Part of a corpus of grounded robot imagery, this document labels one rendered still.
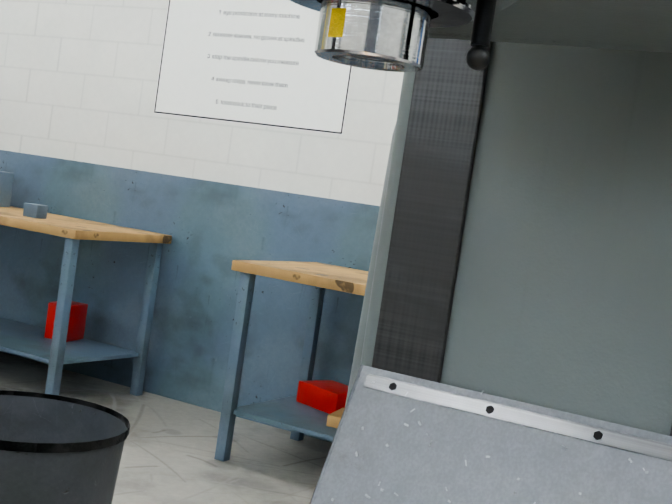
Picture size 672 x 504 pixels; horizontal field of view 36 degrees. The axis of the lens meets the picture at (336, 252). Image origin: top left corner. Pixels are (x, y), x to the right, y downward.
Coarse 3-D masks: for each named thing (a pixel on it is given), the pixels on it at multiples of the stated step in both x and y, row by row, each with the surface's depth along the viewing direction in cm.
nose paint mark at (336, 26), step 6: (336, 12) 43; (342, 12) 43; (330, 18) 44; (336, 18) 43; (342, 18) 43; (330, 24) 44; (336, 24) 43; (342, 24) 43; (330, 30) 44; (336, 30) 43; (342, 30) 43; (330, 36) 44; (336, 36) 43
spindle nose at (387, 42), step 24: (336, 0) 43; (360, 0) 43; (384, 0) 43; (360, 24) 43; (384, 24) 43; (408, 24) 43; (336, 48) 43; (360, 48) 43; (384, 48) 43; (408, 48) 43
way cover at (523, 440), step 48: (384, 384) 84; (432, 384) 83; (336, 432) 84; (384, 432) 82; (432, 432) 81; (480, 432) 80; (528, 432) 78; (576, 432) 77; (624, 432) 76; (336, 480) 82; (384, 480) 81; (432, 480) 79; (480, 480) 78; (528, 480) 76; (576, 480) 75; (624, 480) 74
